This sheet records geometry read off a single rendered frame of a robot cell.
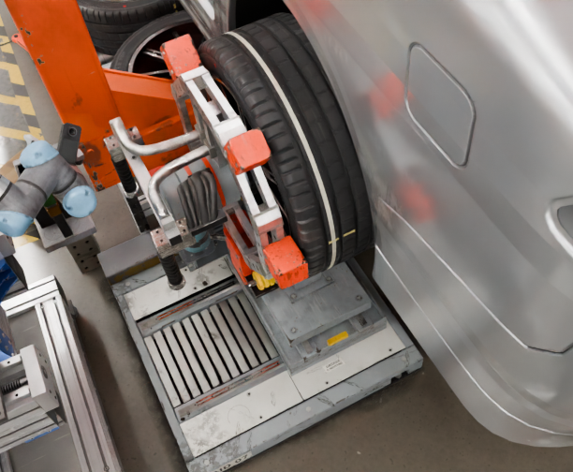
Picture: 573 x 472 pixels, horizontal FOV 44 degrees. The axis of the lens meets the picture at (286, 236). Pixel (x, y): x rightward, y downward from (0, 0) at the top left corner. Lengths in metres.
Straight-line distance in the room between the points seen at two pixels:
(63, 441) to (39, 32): 1.18
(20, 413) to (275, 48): 1.02
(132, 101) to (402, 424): 1.32
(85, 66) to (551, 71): 1.40
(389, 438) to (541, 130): 1.60
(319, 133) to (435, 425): 1.18
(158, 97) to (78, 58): 0.31
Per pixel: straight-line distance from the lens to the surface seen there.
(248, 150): 1.48
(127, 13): 3.03
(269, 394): 2.34
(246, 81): 1.58
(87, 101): 2.10
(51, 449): 2.31
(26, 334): 2.51
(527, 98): 0.92
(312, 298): 2.32
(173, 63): 1.80
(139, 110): 2.20
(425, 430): 2.38
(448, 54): 1.02
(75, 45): 1.98
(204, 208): 1.57
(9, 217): 1.59
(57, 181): 1.67
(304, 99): 1.56
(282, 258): 1.62
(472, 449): 2.38
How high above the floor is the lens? 2.23
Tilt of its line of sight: 54 degrees down
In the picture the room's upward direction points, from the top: 8 degrees counter-clockwise
